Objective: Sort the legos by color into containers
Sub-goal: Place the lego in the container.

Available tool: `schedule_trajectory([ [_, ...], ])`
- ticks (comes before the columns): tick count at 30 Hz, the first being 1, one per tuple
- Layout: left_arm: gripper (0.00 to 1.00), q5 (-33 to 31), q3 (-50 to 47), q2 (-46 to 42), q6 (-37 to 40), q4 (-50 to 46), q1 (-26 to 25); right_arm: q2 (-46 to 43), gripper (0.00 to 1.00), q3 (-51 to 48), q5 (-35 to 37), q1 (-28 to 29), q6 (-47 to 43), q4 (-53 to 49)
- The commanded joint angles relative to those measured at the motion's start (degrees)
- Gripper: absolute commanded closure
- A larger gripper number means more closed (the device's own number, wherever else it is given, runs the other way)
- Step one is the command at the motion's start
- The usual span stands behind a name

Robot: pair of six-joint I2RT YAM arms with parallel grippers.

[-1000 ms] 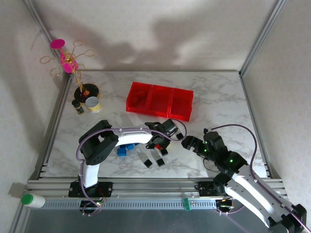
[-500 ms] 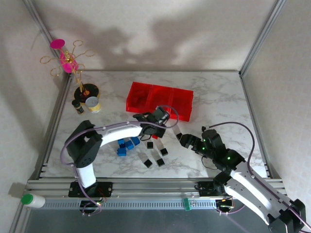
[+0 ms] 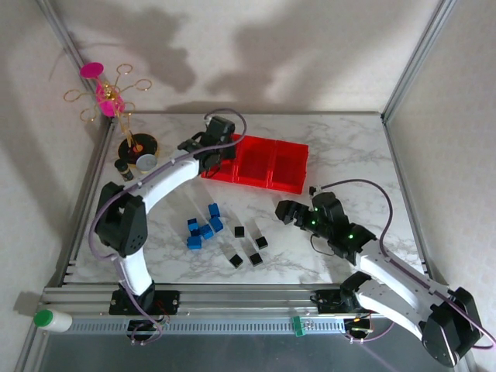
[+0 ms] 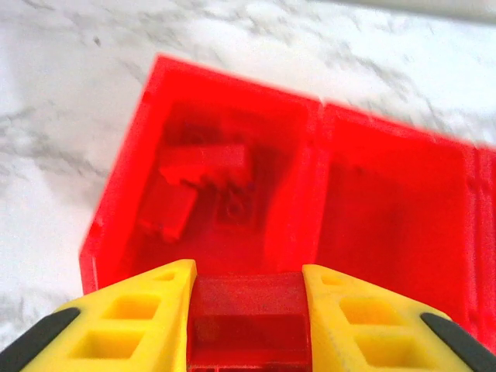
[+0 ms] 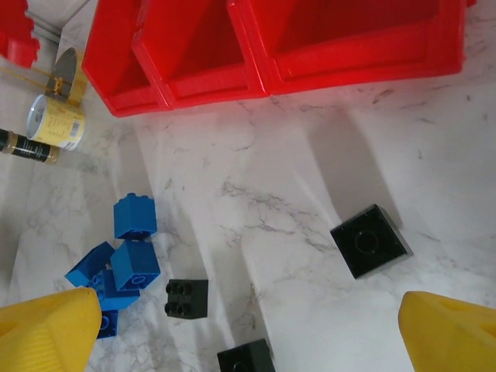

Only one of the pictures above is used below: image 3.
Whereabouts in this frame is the cream jar silver lid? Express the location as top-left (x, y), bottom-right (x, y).
top-left (135, 153), bottom-right (160, 174)

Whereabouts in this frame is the aluminium frame rail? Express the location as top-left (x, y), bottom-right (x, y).
top-left (42, 284), bottom-right (454, 317)

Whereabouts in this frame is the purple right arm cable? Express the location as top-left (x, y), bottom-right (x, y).
top-left (308, 178), bottom-right (496, 350)

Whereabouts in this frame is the slotted grey cable duct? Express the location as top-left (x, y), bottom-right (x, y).
top-left (69, 316), bottom-right (346, 335)

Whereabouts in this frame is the small dark bottle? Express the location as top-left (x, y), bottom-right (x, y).
top-left (114, 160), bottom-right (136, 182)

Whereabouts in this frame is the aluminium frame post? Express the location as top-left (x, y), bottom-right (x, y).
top-left (381, 0), bottom-right (454, 121)
top-left (36, 0), bottom-right (115, 123)

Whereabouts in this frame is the gold wire stand black base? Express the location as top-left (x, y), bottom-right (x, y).
top-left (63, 63), bottom-right (160, 160)

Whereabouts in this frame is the aluminium side rail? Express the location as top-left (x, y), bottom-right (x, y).
top-left (383, 115), bottom-right (433, 286)
top-left (57, 115), bottom-right (117, 288)

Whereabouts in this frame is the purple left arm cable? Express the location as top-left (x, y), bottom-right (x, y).
top-left (88, 108), bottom-right (249, 346)

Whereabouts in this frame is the white bottle green cap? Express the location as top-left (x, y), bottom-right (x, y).
top-left (33, 308), bottom-right (74, 334)

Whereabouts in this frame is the large pink disc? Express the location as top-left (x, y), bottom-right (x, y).
top-left (95, 82), bottom-right (126, 118)

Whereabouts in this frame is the small pink disc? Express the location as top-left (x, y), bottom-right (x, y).
top-left (80, 61), bottom-right (105, 80)

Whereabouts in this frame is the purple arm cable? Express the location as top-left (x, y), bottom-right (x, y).
top-left (308, 178), bottom-right (496, 350)
top-left (88, 108), bottom-right (249, 346)

